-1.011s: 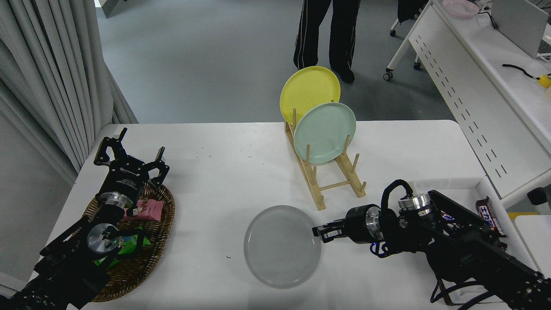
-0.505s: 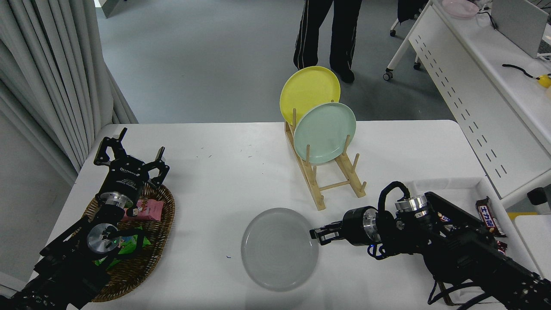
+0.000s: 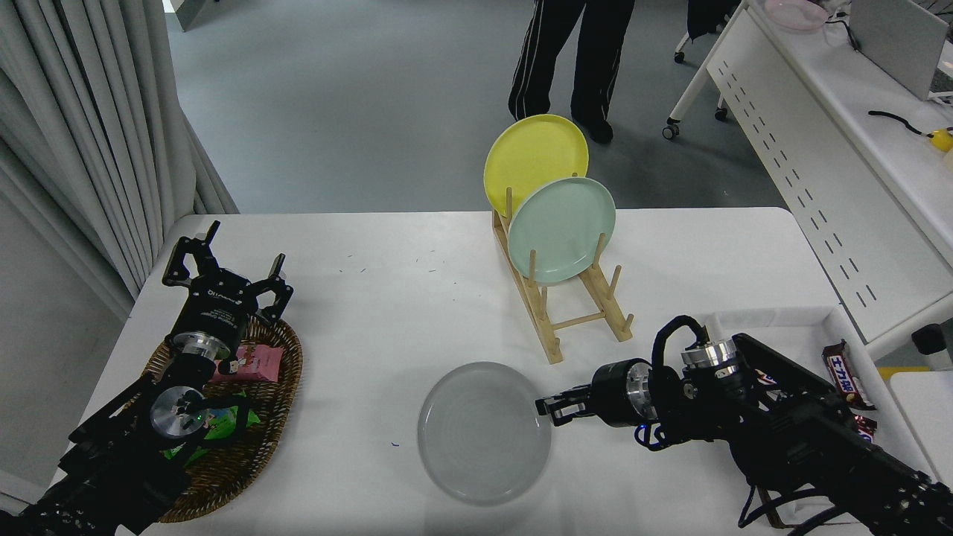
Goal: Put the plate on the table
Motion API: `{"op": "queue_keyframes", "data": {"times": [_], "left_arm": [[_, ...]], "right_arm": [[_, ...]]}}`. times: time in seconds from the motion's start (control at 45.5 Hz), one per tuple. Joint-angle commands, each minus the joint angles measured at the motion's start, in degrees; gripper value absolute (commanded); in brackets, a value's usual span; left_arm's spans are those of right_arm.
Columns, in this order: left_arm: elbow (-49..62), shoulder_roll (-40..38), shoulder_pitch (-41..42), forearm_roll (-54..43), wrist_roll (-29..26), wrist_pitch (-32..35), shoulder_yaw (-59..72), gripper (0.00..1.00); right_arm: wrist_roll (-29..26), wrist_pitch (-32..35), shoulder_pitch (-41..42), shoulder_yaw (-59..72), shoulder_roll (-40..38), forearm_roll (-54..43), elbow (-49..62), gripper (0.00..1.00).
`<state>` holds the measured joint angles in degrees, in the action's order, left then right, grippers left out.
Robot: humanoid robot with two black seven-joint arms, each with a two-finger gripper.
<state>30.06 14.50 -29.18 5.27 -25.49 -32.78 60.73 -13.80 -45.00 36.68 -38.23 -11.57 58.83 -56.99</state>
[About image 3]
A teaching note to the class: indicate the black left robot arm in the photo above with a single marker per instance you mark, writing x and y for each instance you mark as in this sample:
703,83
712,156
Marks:
112,461

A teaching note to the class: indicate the white cardboard tray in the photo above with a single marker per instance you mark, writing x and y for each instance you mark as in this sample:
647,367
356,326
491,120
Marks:
789,331

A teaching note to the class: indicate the yellow plate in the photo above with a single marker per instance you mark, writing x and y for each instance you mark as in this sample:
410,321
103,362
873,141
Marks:
528,152

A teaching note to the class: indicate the green snack packet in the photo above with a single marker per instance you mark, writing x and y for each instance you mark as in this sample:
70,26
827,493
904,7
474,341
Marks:
223,424

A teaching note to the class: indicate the white desk on wheels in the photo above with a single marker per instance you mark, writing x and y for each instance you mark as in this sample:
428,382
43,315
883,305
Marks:
819,134

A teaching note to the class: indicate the brown wicker basket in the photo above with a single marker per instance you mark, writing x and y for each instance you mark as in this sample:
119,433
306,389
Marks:
268,417

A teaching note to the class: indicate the Snickers snack bar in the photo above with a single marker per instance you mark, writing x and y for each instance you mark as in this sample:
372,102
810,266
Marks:
866,426

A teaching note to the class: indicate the wooden plate rack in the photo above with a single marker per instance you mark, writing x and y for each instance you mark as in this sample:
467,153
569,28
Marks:
552,350

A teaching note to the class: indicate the pink plate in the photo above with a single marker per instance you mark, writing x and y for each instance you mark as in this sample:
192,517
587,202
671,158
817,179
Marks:
797,13

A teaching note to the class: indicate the small yellow object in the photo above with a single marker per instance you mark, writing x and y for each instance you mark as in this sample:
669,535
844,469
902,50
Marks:
942,139

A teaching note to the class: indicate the mint green plate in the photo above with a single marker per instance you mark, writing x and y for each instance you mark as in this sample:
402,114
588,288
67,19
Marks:
562,231

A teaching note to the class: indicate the grey curtain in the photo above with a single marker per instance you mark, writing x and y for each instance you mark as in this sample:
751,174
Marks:
82,134

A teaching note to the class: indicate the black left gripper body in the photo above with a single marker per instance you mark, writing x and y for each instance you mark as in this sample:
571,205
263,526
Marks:
216,309

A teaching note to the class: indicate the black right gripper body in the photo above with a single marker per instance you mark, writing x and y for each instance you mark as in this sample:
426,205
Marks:
612,394

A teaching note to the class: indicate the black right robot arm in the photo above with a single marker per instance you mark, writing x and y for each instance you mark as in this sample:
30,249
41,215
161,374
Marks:
819,439

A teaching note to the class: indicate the person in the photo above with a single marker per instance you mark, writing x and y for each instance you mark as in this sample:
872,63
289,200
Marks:
595,59

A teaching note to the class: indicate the snack bar with Chinese print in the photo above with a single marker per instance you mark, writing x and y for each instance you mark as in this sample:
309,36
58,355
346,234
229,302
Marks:
847,374

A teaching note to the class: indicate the grey plate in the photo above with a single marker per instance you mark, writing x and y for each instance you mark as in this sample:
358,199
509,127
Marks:
484,435

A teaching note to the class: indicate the grey laptop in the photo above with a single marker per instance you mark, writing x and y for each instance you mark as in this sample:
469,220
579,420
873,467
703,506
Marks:
897,45

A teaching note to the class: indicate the pink snack packet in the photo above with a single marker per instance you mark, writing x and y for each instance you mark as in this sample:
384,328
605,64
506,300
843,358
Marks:
260,362

